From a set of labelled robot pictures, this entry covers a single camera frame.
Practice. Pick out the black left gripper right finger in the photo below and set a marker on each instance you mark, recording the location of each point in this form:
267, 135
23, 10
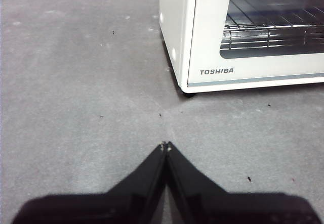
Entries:
202, 201

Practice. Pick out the white Toshiba toaster oven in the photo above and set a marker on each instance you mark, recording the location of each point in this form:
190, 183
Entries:
174, 11

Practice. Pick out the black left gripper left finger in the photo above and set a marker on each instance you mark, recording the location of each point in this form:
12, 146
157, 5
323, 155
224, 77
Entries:
136, 198

